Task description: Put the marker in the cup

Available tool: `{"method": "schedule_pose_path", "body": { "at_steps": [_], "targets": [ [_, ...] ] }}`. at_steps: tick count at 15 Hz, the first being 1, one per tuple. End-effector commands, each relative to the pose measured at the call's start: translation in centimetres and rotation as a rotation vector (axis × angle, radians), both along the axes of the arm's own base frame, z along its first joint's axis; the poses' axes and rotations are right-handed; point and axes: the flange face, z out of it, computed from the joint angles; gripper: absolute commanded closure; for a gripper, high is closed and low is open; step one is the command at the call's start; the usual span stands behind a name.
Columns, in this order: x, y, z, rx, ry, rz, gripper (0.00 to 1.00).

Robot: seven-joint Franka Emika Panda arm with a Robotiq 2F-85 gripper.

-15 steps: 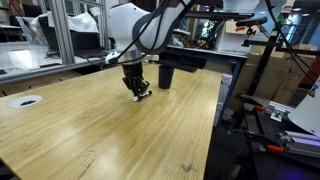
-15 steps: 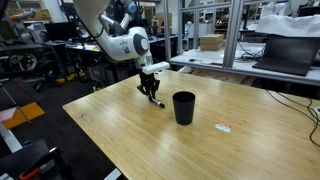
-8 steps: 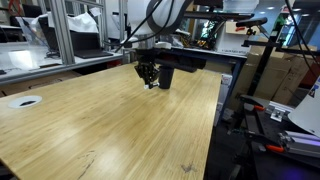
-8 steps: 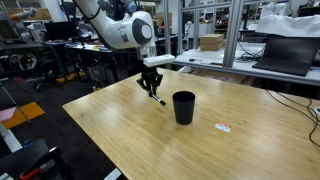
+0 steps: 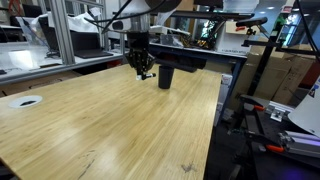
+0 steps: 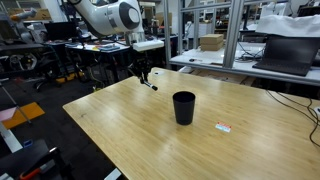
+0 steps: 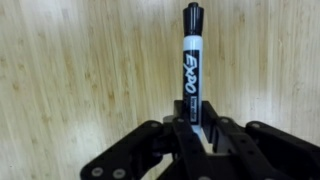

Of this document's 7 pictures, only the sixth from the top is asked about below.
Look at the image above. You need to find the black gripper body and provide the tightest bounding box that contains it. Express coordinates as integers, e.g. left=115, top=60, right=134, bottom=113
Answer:
left=131, top=49, right=153, bottom=72

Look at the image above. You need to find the black and white dry-erase marker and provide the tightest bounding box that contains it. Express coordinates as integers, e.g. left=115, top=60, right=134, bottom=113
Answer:
left=143, top=80, right=159, bottom=92

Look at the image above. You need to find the grey robot arm orange joint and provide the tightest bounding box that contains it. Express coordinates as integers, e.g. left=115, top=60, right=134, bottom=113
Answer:
left=9, top=7, right=39, bottom=23

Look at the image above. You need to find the black plastic cup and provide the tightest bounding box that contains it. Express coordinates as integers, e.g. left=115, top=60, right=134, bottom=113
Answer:
left=172, top=91, right=197, bottom=126

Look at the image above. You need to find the blue book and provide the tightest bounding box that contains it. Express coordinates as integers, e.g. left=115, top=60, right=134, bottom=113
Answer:
left=97, top=44, right=121, bottom=52

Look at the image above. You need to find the cluttered grey desk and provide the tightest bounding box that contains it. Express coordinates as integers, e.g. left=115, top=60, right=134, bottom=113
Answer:
left=65, top=40, right=132, bottom=84

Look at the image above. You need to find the white workbench top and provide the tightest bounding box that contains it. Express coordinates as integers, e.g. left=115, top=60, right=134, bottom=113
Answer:
left=168, top=41, right=320, bottom=87

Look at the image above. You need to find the cardboard box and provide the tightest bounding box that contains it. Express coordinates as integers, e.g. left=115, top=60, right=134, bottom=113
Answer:
left=200, top=41, right=225, bottom=52
left=199, top=33, right=225, bottom=46

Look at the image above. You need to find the yellow floor object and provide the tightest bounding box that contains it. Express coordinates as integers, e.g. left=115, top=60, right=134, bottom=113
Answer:
left=54, top=72, right=80, bottom=85

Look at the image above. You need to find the flat cardboard under workbench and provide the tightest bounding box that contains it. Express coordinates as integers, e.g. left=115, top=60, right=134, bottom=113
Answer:
left=189, top=67, right=256, bottom=86

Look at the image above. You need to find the black computer monitor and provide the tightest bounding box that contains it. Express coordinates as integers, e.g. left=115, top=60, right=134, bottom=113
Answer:
left=44, top=21, right=79, bottom=42

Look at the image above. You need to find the black office chair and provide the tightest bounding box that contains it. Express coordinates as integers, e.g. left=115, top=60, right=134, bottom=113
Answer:
left=33, top=42, right=74, bottom=92

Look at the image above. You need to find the small white red packet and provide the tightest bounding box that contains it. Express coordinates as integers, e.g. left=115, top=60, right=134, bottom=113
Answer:
left=214, top=121, right=233, bottom=134

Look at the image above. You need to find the orange floor mat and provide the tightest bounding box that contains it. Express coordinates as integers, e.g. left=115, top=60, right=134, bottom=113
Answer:
left=1, top=101, right=46, bottom=130

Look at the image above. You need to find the grey tripod leg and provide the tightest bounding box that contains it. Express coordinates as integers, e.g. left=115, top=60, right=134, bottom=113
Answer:
left=0, top=81, right=33, bottom=125

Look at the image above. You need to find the black case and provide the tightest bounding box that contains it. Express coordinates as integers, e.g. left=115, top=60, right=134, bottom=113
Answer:
left=0, top=138, right=73, bottom=180

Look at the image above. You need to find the pink paper sheet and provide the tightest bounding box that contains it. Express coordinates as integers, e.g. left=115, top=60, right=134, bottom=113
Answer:
left=0, top=106, right=18, bottom=123

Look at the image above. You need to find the black laptop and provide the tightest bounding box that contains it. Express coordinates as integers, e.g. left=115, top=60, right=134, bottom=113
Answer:
left=252, top=34, right=320, bottom=77

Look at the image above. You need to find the white flat board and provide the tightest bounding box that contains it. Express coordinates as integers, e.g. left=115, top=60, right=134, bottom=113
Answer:
left=0, top=121, right=24, bottom=154

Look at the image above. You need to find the white cloth cover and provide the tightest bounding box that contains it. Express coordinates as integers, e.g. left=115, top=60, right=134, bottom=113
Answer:
left=254, top=13, right=320, bottom=39

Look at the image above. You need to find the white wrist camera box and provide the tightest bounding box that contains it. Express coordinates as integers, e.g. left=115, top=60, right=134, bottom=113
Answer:
left=132, top=39, right=165, bottom=53

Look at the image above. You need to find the slim aluminium frame post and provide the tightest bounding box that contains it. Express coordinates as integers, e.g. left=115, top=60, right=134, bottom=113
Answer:
left=162, top=0, right=173, bottom=66
left=177, top=0, right=185, bottom=56

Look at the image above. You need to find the horizontal aluminium frame beam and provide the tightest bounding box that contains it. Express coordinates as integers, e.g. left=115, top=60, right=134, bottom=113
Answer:
left=179, top=0, right=235, bottom=14

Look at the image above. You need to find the wide aluminium frame post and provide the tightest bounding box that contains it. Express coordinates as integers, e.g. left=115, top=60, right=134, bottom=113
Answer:
left=222, top=0, right=246, bottom=69

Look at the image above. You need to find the black cable bundle on workbench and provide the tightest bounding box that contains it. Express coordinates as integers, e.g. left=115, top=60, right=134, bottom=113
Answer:
left=235, top=41, right=265, bottom=63

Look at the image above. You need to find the orange handled tool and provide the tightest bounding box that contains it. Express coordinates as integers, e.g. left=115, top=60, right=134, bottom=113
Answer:
left=18, top=165, right=43, bottom=180

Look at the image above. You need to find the black cable on wooden table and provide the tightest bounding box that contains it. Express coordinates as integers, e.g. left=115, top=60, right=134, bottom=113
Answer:
left=265, top=89, right=320, bottom=148

